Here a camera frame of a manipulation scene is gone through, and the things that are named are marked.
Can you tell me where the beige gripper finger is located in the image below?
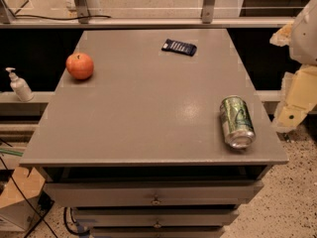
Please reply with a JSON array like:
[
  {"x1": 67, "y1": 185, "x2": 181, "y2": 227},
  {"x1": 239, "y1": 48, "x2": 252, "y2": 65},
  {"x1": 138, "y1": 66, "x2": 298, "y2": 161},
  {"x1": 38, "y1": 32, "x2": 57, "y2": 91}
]
[{"x1": 269, "y1": 23, "x2": 292, "y2": 47}]

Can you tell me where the green soda can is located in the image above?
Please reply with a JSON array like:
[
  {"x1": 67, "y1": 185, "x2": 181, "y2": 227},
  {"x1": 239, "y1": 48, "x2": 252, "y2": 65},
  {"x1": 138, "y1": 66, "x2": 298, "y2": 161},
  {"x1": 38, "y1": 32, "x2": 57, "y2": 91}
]
[{"x1": 220, "y1": 95, "x2": 256, "y2": 149}]

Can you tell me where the black cable on floor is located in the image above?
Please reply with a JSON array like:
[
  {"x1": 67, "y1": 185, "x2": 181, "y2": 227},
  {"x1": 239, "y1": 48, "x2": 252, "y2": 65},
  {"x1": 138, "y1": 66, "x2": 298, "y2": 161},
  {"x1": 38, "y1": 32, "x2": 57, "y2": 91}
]
[{"x1": 0, "y1": 156, "x2": 59, "y2": 238}]

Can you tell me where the white pump soap bottle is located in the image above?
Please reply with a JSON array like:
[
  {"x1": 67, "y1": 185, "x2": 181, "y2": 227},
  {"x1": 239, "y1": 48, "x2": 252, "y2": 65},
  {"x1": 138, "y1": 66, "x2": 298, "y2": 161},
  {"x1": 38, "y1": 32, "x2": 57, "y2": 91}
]
[{"x1": 6, "y1": 67, "x2": 34, "y2": 102}]

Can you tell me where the grey drawer cabinet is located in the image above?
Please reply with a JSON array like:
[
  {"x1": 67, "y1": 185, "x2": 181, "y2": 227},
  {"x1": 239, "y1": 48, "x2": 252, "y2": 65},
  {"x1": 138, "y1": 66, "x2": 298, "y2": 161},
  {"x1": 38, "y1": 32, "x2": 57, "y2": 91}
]
[{"x1": 21, "y1": 29, "x2": 287, "y2": 238}]

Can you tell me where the middle grey drawer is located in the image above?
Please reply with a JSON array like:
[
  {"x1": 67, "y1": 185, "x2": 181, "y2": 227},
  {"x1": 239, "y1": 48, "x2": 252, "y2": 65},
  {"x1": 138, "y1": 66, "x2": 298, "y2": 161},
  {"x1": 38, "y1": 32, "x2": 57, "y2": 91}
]
[{"x1": 73, "y1": 207, "x2": 239, "y2": 228}]

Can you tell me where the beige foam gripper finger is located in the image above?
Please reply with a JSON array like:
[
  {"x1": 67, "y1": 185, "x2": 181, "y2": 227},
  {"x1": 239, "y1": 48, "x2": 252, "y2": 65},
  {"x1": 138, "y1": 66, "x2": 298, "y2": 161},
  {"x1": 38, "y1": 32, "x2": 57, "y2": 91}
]
[{"x1": 272, "y1": 65, "x2": 317, "y2": 133}]

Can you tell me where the cardboard box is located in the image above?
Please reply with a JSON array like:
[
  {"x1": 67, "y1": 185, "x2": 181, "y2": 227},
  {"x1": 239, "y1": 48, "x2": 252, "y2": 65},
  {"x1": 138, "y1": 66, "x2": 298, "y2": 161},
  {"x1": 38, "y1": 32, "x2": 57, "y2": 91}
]
[{"x1": 0, "y1": 168, "x2": 45, "y2": 232}]

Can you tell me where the red apple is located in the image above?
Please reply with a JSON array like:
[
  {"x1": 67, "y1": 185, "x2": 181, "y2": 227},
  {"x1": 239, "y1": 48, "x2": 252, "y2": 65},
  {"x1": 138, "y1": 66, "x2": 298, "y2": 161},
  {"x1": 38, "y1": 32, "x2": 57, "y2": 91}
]
[{"x1": 65, "y1": 53, "x2": 94, "y2": 80}]

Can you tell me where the top grey drawer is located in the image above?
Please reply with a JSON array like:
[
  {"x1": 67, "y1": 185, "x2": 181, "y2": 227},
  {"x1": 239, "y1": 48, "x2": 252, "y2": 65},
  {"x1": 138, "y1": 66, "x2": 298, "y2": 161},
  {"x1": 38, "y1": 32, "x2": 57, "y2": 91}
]
[{"x1": 45, "y1": 180, "x2": 264, "y2": 207}]

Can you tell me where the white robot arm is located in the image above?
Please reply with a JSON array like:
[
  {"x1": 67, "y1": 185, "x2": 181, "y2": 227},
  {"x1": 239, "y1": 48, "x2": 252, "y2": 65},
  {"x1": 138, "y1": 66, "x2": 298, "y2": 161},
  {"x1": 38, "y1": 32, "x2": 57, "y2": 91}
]
[{"x1": 269, "y1": 0, "x2": 317, "y2": 133}]

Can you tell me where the black cable on shelf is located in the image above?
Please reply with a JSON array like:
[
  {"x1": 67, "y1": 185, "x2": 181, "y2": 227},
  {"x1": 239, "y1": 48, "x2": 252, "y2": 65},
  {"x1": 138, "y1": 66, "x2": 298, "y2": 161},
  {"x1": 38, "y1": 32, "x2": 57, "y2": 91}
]
[{"x1": 13, "y1": 13, "x2": 112, "y2": 22}]

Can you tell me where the dark blue snack packet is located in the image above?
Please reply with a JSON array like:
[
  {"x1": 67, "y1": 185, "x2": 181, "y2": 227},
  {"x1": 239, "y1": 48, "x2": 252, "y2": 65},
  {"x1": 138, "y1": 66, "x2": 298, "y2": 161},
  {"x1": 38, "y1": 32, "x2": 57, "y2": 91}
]
[{"x1": 161, "y1": 39, "x2": 197, "y2": 57}]

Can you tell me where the grey drawer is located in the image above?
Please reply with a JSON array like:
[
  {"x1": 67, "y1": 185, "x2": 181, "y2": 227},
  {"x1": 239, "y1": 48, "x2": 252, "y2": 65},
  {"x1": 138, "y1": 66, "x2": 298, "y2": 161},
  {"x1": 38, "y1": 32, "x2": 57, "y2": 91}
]
[
  {"x1": 73, "y1": 207, "x2": 239, "y2": 228},
  {"x1": 45, "y1": 180, "x2": 264, "y2": 207}
]

